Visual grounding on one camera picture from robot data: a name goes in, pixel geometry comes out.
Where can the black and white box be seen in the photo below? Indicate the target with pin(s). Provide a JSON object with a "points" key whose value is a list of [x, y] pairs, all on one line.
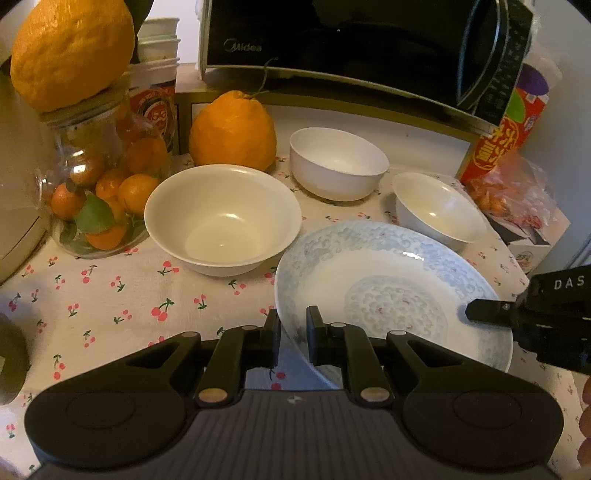
{"points": [[526, 251]]}

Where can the black microwave oven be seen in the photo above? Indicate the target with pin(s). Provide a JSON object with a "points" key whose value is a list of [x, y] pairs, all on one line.
{"points": [[351, 41]]}

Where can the person's right hand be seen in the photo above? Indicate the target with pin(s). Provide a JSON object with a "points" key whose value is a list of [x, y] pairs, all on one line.
{"points": [[586, 397]]}

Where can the orange citrus with stem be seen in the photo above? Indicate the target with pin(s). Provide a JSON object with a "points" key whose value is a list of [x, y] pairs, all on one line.
{"points": [[231, 134]]}

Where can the white refrigerator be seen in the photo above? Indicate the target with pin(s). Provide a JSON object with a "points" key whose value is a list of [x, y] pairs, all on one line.
{"points": [[575, 161]]}

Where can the dark round object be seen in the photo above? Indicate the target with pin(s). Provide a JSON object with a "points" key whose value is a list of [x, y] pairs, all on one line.
{"points": [[11, 360]]}

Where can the red carton box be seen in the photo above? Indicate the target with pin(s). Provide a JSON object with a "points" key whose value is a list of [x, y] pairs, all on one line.
{"points": [[503, 134]]}

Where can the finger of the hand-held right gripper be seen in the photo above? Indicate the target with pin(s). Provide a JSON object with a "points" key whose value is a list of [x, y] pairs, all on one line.
{"points": [[489, 311]]}

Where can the red labelled can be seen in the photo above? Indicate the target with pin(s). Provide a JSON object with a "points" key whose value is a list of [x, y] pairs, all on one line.
{"points": [[154, 115]]}

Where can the blue patterned plate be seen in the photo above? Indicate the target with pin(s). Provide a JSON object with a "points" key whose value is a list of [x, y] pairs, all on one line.
{"points": [[378, 272]]}

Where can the glass jar of kumquats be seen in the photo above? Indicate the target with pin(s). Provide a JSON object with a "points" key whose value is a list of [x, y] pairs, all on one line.
{"points": [[101, 184]]}

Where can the large cream bowl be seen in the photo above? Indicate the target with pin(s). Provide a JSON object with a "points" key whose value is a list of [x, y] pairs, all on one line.
{"points": [[221, 217]]}

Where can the plastic bag of kumquats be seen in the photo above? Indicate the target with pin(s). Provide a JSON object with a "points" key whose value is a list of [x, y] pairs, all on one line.
{"points": [[512, 194]]}

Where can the cherry print tablecloth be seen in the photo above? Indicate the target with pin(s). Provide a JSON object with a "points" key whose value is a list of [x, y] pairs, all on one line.
{"points": [[115, 286]]}

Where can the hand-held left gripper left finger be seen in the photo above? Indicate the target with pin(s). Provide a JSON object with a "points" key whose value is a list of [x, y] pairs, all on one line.
{"points": [[272, 339]]}

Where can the large bumpy orange citrus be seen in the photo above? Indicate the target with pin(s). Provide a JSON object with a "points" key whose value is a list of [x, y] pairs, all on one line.
{"points": [[69, 50]]}

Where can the round white bowl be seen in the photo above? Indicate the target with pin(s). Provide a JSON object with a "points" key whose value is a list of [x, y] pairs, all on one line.
{"points": [[339, 157]]}

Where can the small flared white bowl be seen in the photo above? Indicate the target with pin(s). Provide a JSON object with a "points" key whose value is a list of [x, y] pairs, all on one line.
{"points": [[436, 207]]}

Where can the white rounded appliance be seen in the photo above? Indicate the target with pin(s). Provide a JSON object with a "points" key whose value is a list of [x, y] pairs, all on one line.
{"points": [[18, 184]]}

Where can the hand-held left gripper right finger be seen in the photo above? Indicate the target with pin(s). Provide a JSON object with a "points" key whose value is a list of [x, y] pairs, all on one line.
{"points": [[315, 337]]}

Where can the stack of white bowls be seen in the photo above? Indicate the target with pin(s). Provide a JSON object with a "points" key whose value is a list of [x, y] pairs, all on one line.
{"points": [[159, 46]]}

